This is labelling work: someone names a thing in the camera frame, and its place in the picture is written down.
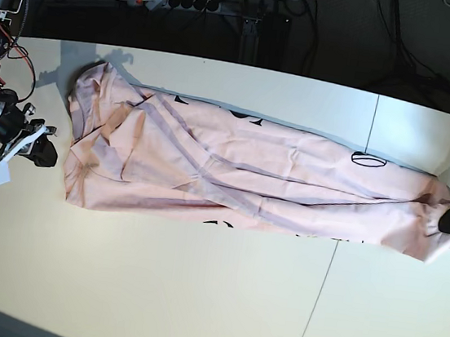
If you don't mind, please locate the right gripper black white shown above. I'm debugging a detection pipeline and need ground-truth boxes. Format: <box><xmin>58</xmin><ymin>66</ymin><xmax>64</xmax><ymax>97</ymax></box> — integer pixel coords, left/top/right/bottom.
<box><xmin>0</xmin><ymin>89</ymin><xmax>58</xmax><ymax>168</ymax></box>

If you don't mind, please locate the pink T-shirt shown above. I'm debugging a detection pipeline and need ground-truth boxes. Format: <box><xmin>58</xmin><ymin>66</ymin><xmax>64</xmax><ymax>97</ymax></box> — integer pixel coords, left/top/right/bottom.
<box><xmin>64</xmin><ymin>63</ymin><xmax>450</xmax><ymax>263</ymax></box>

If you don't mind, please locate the white power strip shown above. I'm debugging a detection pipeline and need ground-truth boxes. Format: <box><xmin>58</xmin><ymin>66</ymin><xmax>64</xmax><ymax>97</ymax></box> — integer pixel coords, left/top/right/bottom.
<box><xmin>126</xmin><ymin>0</ymin><xmax>223</xmax><ymax>14</ymax></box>

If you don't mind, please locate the black table leg column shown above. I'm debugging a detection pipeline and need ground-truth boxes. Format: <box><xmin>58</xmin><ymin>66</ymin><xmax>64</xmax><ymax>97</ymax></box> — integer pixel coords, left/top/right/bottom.
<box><xmin>237</xmin><ymin>12</ymin><xmax>292</xmax><ymax>71</ymax></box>

